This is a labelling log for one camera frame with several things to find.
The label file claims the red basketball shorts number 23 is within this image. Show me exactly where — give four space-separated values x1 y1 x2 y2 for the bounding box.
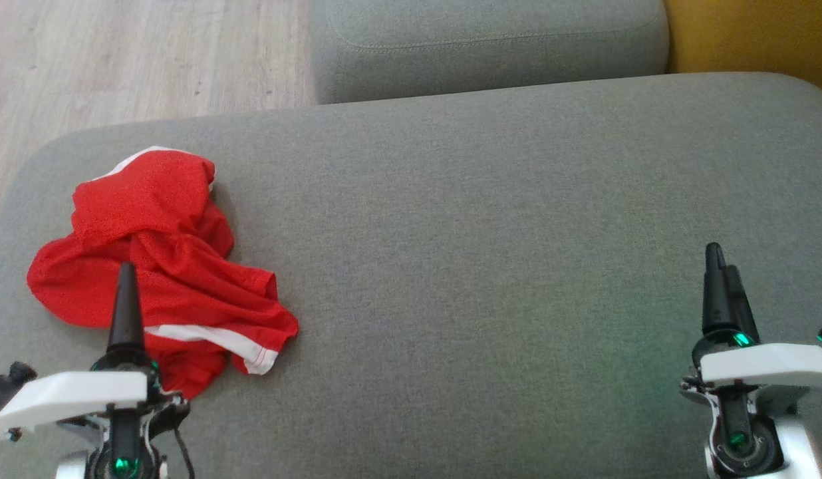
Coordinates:
27 230 299 400

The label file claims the grey sofa seat cushion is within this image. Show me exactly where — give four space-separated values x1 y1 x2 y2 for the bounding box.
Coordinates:
0 72 822 479
309 0 671 105

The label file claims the yellow panel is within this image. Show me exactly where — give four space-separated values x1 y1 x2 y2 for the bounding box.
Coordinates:
664 0 822 100

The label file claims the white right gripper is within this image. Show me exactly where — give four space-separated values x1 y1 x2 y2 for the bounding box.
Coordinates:
680 243 822 390

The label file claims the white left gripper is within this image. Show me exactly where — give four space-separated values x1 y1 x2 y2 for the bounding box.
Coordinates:
0 263 187 433

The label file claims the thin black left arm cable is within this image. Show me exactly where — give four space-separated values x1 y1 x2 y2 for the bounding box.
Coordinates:
173 428 196 479

